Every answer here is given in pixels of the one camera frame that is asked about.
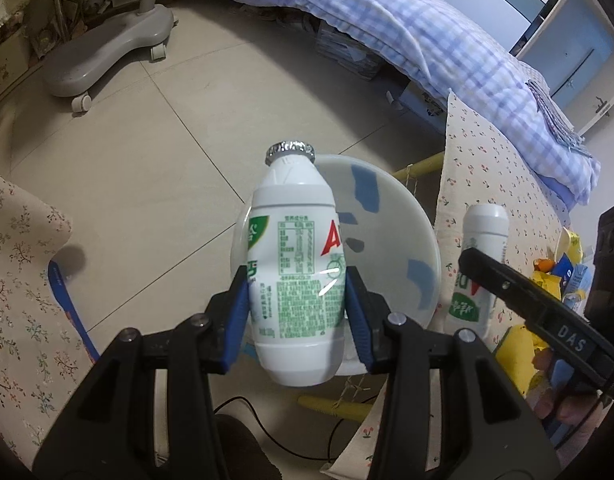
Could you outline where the floral print cloth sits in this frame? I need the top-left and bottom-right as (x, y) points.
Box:
(0, 165), (102, 461)

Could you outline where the printed storage box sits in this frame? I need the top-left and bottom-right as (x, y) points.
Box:
(317, 22), (384, 82)

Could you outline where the person's right hand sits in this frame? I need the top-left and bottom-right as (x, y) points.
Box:
(534, 385), (605, 423)

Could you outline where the black cable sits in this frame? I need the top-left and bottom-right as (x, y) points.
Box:
(214, 397), (340, 462)

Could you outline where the cardboard box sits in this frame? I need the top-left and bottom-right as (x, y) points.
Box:
(0, 25), (34, 103)

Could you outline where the grey chair base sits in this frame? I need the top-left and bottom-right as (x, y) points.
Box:
(32, 0), (176, 113)

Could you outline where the blue plaid quilt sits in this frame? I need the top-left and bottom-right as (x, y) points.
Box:
(212, 0), (602, 206)

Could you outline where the white plastic bin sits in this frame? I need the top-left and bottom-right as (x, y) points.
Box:
(235, 154), (442, 376)

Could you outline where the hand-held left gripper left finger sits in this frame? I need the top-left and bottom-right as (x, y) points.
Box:
(32, 266), (250, 480)

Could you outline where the white storage box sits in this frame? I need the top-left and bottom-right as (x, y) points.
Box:
(387, 82), (446, 134)

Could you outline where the white drink bottle green label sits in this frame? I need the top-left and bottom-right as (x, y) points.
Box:
(446, 204), (510, 338)
(230, 141), (348, 387)

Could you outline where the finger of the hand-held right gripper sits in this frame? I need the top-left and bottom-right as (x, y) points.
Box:
(459, 247), (554, 334)

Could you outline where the purple blanket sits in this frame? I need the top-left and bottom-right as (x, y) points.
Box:
(534, 167), (590, 207)

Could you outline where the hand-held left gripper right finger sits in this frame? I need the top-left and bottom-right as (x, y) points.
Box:
(344, 266), (562, 480)

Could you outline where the cherry print tablecloth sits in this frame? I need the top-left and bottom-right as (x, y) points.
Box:
(337, 89), (575, 480)

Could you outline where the yellow wooden bar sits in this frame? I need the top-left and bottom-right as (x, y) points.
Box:
(392, 152), (444, 181)
(298, 394), (375, 422)

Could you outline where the large yellow wrapper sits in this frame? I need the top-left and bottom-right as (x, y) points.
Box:
(496, 324), (552, 397)

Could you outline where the folded striped cloth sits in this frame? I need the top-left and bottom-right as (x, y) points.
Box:
(526, 80), (588, 150)

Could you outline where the blue strap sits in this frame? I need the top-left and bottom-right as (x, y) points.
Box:
(48, 259), (102, 363)

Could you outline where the dark cloth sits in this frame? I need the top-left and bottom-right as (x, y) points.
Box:
(214, 410), (284, 480)

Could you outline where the yellow snack wrapper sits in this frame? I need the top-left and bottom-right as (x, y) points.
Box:
(532, 271), (564, 302)

